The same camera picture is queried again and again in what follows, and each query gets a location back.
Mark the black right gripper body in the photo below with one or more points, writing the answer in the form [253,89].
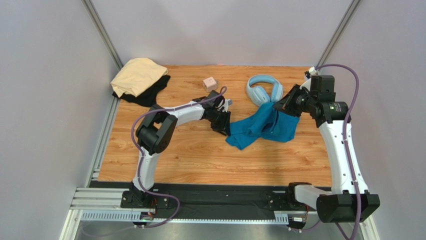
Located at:
[292,103]

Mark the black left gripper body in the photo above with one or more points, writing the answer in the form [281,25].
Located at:
[219,120]

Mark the blue t shirt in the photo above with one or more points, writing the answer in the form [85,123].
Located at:
[267,123]

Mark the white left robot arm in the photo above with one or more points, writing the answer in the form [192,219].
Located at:
[152,133]

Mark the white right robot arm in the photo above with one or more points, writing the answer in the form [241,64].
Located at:
[336,159]

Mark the pink cube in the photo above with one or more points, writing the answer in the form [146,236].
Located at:
[210,84]

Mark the light blue headphones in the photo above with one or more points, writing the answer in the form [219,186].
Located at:
[258,94]

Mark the black t shirt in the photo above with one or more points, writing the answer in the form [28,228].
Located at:
[147,98]

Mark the beige t shirt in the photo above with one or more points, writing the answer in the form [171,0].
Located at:
[136,76]

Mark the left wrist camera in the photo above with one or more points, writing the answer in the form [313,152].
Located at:
[225,104]

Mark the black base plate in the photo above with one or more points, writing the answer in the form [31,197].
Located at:
[213,201]

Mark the aluminium frame rail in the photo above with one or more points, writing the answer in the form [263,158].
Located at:
[102,204]

